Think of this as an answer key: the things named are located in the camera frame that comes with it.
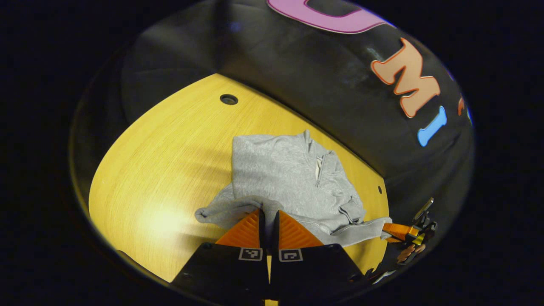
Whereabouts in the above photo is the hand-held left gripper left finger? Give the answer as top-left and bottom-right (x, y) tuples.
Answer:
(169, 208), (270, 303)

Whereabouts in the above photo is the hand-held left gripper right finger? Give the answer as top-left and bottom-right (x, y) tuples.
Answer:
(269, 210), (365, 303)

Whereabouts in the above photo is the grey zip-neck sweater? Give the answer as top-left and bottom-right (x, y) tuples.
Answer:
(195, 130), (394, 248)

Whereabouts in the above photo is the black backdrop cloth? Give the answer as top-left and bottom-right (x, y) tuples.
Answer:
(70, 0), (476, 272)

